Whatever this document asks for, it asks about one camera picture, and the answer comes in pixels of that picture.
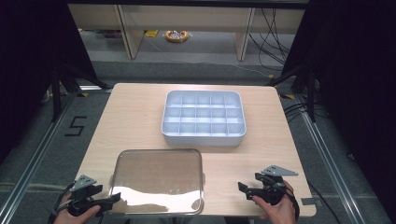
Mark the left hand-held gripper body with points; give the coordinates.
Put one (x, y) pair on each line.
(81, 194)

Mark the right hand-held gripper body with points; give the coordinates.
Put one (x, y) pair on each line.
(274, 189)

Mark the shiny metal tray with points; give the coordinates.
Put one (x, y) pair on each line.
(155, 174)

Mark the white divided organizer box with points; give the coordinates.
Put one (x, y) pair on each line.
(204, 137)

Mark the person's left hand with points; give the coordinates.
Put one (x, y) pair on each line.
(84, 216)

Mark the person's right hand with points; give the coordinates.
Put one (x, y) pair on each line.
(280, 213)

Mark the grey tape strip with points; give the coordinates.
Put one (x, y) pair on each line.
(308, 201)

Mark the black metal stand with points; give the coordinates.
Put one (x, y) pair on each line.
(56, 93)
(311, 93)

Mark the black curtain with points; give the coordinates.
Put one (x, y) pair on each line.
(355, 93)
(28, 62)

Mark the purple item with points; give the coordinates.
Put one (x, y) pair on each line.
(112, 34)

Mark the yellow flat item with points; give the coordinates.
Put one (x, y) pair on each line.
(151, 33)

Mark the yellow tape roll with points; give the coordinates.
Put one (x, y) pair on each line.
(176, 36)

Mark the aluminium floor rail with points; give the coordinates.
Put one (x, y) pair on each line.
(34, 155)
(330, 168)

